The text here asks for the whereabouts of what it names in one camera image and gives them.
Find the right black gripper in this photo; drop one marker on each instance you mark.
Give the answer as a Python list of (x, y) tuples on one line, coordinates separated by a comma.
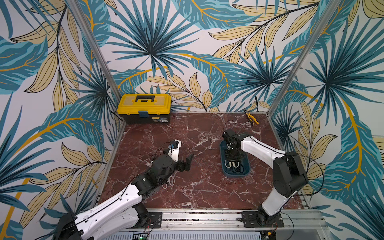
[(234, 152)]

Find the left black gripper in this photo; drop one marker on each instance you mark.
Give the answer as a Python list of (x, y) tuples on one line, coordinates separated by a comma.
[(180, 167)]

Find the cream handled kitchen scissors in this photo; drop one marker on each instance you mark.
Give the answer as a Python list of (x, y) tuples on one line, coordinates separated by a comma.
[(232, 165)]

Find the teal plastic storage box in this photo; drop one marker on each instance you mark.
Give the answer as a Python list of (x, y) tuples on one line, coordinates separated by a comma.
[(245, 164)]

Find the black handled scissors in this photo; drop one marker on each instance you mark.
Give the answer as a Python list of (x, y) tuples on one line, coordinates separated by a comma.
[(234, 171)]

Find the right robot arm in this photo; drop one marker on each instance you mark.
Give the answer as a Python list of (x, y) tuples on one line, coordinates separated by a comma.
[(289, 173)]

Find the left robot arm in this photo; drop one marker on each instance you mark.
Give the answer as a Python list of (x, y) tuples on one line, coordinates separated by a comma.
[(123, 210)]

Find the yellow black toolbox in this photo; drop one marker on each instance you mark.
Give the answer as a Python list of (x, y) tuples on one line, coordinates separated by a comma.
[(145, 108)]

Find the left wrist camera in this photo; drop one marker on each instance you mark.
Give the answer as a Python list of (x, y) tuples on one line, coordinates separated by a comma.
[(174, 149)]

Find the yellow handled pliers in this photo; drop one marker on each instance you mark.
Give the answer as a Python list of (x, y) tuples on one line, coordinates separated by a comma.
[(251, 118)]

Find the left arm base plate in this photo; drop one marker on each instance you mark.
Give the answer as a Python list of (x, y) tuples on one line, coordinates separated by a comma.
[(153, 220)]

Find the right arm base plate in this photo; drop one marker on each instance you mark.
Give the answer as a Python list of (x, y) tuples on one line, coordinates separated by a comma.
[(255, 219)]

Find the aluminium front rail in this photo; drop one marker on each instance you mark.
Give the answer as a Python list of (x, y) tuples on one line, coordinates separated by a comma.
[(299, 224)]

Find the left metal frame post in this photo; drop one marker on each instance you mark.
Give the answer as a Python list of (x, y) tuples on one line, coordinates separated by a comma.
[(89, 35)]

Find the metal frame post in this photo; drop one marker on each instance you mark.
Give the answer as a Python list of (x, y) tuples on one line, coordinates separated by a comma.
[(89, 35), (323, 20)]

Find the right metal frame post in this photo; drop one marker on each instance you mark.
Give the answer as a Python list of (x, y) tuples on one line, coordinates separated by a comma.
[(323, 20)]

